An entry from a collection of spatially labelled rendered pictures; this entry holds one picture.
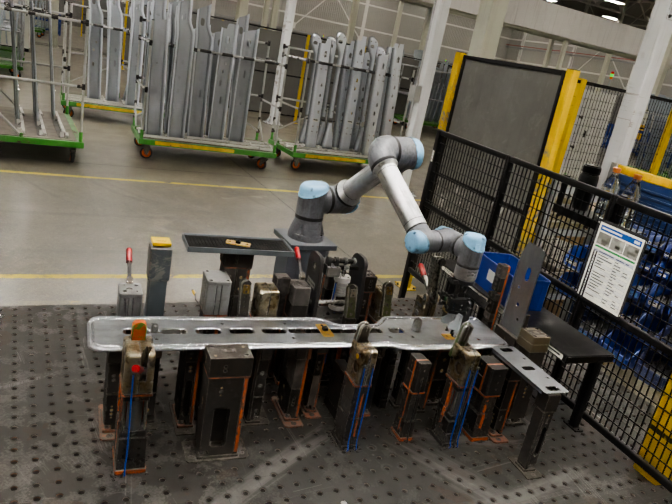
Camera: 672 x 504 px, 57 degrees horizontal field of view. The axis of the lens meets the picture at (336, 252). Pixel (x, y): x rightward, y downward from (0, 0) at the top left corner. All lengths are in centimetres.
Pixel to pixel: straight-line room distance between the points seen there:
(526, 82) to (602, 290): 232
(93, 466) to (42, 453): 14
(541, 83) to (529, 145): 40
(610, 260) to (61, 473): 188
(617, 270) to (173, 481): 162
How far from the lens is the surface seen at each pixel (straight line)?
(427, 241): 199
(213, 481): 180
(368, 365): 185
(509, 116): 453
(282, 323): 199
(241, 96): 919
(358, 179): 242
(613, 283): 239
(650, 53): 643
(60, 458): 187
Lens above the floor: 186
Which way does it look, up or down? 18 degrees down
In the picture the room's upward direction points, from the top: 11 degrees clockwise
